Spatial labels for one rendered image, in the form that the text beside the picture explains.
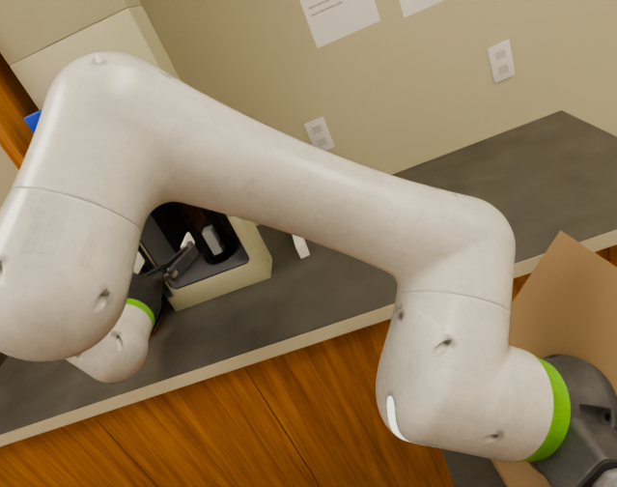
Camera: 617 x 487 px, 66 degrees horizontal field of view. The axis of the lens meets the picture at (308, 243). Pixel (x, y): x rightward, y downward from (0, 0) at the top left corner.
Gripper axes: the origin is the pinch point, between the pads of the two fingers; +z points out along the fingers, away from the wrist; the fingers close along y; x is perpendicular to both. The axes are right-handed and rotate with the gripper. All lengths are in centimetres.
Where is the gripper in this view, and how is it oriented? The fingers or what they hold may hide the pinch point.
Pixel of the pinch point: (164, 249)
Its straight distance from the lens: 116.3
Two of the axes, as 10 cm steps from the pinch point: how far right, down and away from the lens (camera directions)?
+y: -9.3, 3.4, 1.7
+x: 3.8, 8.1, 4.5
